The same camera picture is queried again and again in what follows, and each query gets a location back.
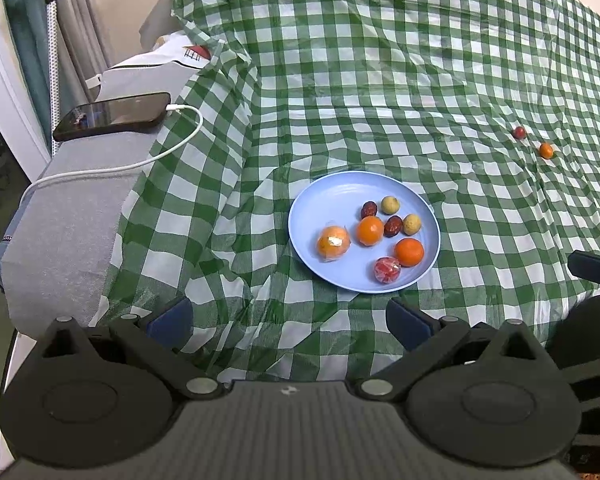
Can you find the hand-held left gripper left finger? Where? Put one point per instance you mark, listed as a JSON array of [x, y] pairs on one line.
[[169, 324]]

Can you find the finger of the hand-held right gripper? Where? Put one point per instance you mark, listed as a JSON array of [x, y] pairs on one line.
[[595, 267]]

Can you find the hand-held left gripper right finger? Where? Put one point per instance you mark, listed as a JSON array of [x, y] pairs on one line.
[[409, 323]]

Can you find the red plastic-wrapped fruit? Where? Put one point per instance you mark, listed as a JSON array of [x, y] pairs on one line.
[[387, 269]]

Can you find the dark red jujube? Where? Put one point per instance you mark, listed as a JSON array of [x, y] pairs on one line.
[[368, 209], [393, 226]]

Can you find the yellow longan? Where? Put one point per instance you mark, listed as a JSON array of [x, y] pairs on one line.
[[390, 204], [411, 224]]

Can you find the plastic-wrapped orange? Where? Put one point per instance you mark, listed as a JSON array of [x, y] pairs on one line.
[[334, 243]]

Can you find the light blue plate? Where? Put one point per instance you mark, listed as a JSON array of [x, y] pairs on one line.
[[325, 200]]

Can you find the round orange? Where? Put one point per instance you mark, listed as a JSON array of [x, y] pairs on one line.
[[370, 230], [409, 252]]

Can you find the small orange kumquat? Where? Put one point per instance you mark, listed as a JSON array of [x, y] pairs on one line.
[[545, 150]]

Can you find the small red fruit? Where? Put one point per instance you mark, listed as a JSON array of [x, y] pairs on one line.
[[519, 133]]

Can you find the black smartphone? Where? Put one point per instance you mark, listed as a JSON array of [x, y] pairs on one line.
[[112, 115]]

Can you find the green checked tablecloth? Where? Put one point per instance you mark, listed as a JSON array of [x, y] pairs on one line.
[[380, 80]]

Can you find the white power adapter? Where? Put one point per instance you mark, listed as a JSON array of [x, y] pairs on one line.
[[94, 81]]

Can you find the white printed cloth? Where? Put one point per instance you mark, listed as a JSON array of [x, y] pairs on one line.
[[180, 52]]

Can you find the white perforated pole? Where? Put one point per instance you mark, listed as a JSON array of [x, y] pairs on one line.
[[54, 70]]

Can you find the grey and teal curtain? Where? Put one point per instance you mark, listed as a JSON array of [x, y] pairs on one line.
[[75, 30]]

